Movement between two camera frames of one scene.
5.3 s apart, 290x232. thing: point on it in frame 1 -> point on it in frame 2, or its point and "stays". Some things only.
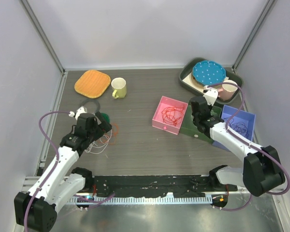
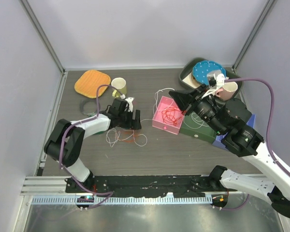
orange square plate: x=93 y=83 stays
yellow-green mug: x=119 y=87 stays
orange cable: x=172 y=115 stays
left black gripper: x=105 y=126 -> x=132 y=123
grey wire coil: x=94 y=101 stays
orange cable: x=114 y=135 -> x=127 y=136
